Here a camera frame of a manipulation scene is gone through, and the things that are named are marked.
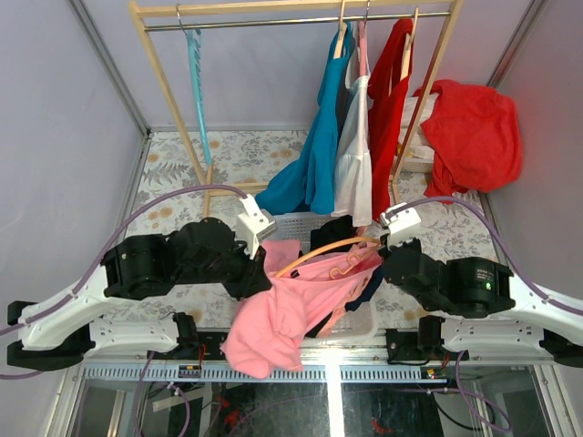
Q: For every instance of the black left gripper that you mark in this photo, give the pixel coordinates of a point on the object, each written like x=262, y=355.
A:
x=260, y=282

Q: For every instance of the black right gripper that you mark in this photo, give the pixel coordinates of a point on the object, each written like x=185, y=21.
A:
x=414, y=243

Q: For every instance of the pink t shirt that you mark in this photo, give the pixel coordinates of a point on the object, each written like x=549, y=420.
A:
x=269, y=327

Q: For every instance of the orange hanger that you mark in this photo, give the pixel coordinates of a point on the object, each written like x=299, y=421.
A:
x=319, y=251

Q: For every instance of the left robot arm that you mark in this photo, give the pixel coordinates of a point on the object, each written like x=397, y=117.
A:
x=63, y=331

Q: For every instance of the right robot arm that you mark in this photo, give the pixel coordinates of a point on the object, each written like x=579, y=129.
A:
x=483, y=308

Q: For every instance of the white t shirt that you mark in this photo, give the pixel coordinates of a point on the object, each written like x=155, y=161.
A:
x=353, y=168

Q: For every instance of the teal t shirt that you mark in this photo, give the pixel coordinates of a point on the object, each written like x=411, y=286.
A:
x=307, y=184

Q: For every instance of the red hanging t shirt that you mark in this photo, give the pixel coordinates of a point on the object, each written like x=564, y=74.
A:
x=387, y=89

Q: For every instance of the wooden hanger right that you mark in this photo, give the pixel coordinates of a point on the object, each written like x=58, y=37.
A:
x=408, y=47

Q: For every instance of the pink hanger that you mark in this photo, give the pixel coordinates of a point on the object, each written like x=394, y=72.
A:
x=362, y=42

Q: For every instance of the cream wooden hanger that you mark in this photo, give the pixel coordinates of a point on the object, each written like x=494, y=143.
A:
x=338, y=49

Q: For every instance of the light blue hanger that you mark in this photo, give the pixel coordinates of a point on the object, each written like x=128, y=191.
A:
x=193, y=44

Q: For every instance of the white laundry basket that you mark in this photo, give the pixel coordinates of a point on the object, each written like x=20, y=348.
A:
x=354, y=326

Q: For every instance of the black garment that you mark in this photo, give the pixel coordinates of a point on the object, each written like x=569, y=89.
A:
x=334, y=230

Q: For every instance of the peach garment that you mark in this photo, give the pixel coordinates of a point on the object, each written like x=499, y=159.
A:
x=359, y=270

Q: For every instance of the white folded cloth stack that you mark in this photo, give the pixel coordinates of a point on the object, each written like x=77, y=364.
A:
x=420, y=147

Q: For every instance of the floral mat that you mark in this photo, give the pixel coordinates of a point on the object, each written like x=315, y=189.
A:
x=449, y=231

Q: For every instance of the red cloth pile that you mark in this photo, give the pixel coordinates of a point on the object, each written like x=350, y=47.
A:
x=474, y=133

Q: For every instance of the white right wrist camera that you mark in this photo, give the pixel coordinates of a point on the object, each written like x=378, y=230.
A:
x=401, y=223

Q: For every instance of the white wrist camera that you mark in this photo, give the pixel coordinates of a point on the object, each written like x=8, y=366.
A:
x=254, y=225
x=401, y=223

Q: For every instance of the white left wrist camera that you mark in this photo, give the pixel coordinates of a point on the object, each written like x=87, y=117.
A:
x=254, y=225

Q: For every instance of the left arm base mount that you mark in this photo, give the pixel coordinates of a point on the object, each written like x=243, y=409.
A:
x=210, y=343

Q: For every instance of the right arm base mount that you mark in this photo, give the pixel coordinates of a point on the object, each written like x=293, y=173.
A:
x=402, y=348

